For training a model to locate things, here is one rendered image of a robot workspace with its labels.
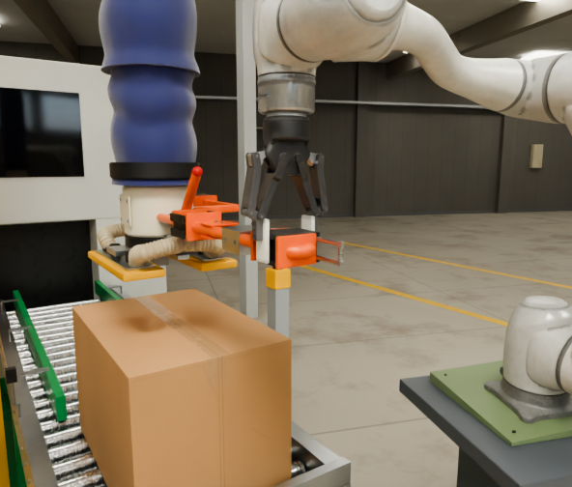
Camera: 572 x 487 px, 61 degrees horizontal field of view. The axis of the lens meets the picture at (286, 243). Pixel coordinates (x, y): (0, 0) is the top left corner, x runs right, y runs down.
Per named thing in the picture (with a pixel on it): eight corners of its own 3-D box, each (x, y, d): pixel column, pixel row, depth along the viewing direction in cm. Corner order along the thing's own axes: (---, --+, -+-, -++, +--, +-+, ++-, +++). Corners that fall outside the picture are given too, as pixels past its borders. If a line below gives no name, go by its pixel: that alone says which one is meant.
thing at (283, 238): (249, 260, 81) (249, 230, 80) (286, 255, 85) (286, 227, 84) (277, 270, 74) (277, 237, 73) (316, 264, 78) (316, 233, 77)
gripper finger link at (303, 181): (280, 156, 79) (287, 153, 80) (304, 216, 84) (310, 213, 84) (294, 156, 76) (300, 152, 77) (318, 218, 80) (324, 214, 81)
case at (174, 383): (80, 428, 154) (71, 306, 147) (198, 395, 175) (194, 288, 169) (137, 553, 104) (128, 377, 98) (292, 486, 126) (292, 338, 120)
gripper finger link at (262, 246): (270, 219, 76) (265, 219, 75) (269, 263, 77) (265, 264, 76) (260, 217, 78) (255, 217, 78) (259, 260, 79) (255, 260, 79)
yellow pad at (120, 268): (87, 258, 136) (86, 240, 135) (124, 254, 142) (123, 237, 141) (123, 282, 108) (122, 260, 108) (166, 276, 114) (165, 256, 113)
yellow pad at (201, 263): (154, 251, 147) (153, 235, 146) (185, 247, 152) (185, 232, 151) (201, 272, 119) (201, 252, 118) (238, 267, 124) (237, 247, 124)
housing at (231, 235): (219, 250, 92) (219, 226, 91) (251, 246, 95) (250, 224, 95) (238, 256, 86) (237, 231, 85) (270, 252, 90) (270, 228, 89)
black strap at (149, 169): (100, 177, 129) (99, 161, 129) (182, 176, 142) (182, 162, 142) (125, 180, 111) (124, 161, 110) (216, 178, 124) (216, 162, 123)
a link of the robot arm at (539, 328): (530, 359, 134) (537, 284, 129) (595, 389, 118) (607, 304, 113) (487, 373, 128) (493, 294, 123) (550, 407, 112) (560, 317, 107)
